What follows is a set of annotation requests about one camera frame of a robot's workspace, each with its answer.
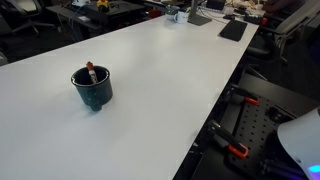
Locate orange black clamp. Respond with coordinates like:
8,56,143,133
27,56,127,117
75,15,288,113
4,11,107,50
208,120,249,159
227,84,260,105

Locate dark green enamel mug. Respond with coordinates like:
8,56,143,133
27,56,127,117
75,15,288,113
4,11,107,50
71,66,113,111

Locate black keyboard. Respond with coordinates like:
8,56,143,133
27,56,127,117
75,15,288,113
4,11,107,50
219,20,247,41

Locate orange black clamp near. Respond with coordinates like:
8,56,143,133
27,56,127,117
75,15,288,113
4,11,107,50
208,120,249,159

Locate black side desk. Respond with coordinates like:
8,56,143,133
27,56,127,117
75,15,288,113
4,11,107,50
47,0,146,39

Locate grey office chair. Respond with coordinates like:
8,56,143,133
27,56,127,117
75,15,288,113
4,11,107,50
245,0,320,64

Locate orange black clamp far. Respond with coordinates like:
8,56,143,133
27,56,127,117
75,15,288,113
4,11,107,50
227,84,260,105

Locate dark bowl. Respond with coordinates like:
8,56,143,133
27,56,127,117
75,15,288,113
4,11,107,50
165,8,178,20

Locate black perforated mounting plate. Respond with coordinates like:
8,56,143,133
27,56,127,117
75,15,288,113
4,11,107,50
227,96,302,180

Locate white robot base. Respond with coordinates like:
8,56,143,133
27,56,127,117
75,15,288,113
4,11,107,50
277,107,320,180

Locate white coffee mug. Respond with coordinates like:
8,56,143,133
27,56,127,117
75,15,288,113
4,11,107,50
174,11,189,24

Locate black office chair left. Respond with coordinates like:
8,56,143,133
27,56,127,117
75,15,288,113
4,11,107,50
0,0,55,34

